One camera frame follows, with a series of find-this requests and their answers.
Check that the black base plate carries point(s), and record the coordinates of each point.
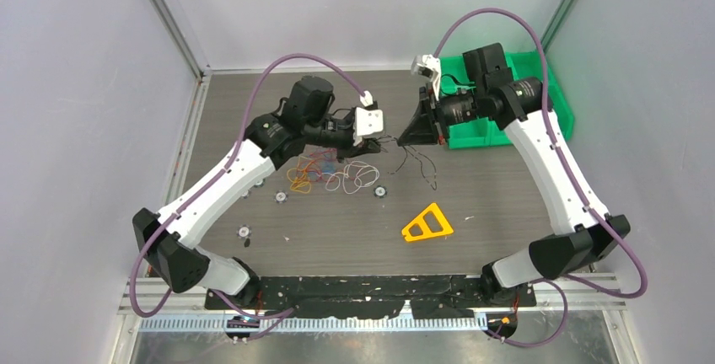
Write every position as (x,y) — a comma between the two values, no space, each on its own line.
(378,297)

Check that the yellow triangular plastic part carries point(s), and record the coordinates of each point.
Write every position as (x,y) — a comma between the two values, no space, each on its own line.
(428,224)

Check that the left controller board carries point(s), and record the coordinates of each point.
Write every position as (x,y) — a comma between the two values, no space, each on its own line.
(239,327)

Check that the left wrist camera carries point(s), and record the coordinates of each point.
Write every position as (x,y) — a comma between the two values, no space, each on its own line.
(368,119)

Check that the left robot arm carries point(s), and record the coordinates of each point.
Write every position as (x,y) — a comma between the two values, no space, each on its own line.
(171,236)

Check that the poker chip lower left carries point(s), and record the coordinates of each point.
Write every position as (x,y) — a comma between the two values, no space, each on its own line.
(244,232)

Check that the controller board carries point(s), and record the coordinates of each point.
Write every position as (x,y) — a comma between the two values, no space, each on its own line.
(501,325)
(239,327)

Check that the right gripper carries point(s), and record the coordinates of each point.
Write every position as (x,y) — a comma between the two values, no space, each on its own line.
(428,124)

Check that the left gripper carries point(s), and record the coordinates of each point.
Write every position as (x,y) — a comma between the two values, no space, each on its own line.
(369,145)

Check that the poker chip centre right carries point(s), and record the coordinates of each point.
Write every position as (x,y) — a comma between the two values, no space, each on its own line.
(380,191)

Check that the right controller board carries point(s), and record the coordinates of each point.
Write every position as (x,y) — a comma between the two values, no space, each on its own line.
(501,325)

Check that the green compartment bin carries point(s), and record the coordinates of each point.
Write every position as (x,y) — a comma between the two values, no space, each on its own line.
(527,72)

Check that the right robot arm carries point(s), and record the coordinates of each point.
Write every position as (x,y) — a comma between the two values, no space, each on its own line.
(584,231)

